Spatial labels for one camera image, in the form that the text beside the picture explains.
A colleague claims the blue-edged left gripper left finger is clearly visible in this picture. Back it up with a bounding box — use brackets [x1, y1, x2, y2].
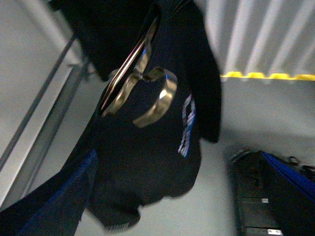
[0, 150, 98, 236]

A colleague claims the blue-edged left gripper right finger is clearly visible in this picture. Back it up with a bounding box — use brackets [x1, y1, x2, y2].
[260, 152, 315, 236]

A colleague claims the black printed t-shirt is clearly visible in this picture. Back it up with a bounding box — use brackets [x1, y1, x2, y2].
[50, 0, 221, 232]

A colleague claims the grey metal clothes rack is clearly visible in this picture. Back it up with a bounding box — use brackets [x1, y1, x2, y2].
[0, 36, 88, 209]

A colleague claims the black equipment case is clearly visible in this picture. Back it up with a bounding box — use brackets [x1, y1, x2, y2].
[229, 148, 315, 236]

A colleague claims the yellow floor strip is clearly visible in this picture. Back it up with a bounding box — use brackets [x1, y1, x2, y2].
[221, 71, 315, 82]

